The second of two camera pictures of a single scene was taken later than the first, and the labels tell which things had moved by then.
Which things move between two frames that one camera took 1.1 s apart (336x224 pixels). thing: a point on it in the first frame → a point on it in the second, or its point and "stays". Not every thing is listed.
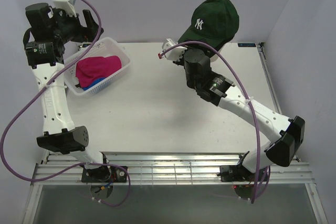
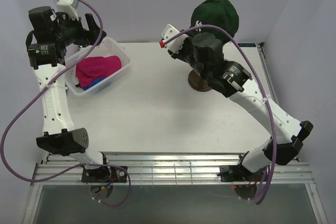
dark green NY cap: (215, 21) stays
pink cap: (96, 67) stays
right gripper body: (180, 62) → (186, 53)
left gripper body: (68, 28) stays
